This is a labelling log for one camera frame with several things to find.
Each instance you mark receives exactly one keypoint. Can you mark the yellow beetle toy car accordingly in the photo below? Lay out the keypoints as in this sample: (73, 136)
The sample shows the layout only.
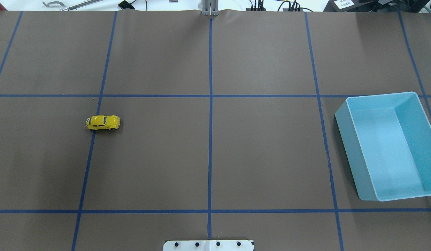
(103, 122)

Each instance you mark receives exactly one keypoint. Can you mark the light blue plastic bin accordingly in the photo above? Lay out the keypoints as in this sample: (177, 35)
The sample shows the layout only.
(387, 139)

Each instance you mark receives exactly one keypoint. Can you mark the metal reacher grabber tool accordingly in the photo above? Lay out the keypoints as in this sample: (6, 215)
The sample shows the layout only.
(75, 6)

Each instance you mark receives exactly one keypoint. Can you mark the grey aluminium frame post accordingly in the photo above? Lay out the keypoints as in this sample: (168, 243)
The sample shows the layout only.
(210, 7)

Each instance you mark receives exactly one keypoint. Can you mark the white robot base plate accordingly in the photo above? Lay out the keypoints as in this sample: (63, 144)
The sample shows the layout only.
(209, 245)

